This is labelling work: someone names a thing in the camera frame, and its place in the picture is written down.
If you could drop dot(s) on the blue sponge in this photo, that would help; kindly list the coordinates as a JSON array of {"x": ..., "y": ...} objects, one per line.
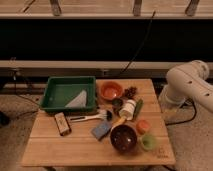
[{"x": 101, "y": 130}]

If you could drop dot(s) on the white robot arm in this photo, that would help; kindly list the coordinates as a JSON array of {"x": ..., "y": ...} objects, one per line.
[{"x": 187, "y": 81}]

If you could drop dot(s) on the orange bowl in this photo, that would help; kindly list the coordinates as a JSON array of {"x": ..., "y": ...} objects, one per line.
[{"x": 110, "y": 90}]

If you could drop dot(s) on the pine cone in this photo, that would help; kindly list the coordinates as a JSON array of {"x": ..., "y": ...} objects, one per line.
[{"x": 130, "y": 92}]

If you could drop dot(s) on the white cloth in tray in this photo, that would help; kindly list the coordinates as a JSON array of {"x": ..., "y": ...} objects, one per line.
[{"x": 79, "y": 101}]

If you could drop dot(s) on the white cylindrical container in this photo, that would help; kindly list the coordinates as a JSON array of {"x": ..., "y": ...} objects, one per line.
[{"x": 128, "y": 109}]

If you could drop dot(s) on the green cucumber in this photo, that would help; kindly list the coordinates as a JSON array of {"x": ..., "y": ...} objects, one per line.
[{"x": 138, "y": 107}]

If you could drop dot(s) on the wooden spoon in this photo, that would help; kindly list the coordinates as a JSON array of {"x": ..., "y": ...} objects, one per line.
[{"x": 119, "y": 122}]

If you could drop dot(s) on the wooden table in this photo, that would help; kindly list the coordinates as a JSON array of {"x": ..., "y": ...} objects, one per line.
[{"x": 47, "y": 148}]

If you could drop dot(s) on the green plastic tray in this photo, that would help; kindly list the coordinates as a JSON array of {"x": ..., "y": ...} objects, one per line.
[{"x": 60, "y": 91}]

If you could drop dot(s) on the dark brown bowl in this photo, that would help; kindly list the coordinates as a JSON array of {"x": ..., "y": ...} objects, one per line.
[{"x": 123, "y": 138}]

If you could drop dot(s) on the orange cup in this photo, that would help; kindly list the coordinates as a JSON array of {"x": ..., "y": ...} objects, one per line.
[{"x": 142, "y": 126}]

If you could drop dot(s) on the brown rectangular box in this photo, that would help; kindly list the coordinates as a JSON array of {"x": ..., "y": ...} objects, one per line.
[{"x": 62, "y": 124}]

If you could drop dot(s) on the green cup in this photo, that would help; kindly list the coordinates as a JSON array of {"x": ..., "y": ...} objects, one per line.
[{"x": 148, "y": 142}]

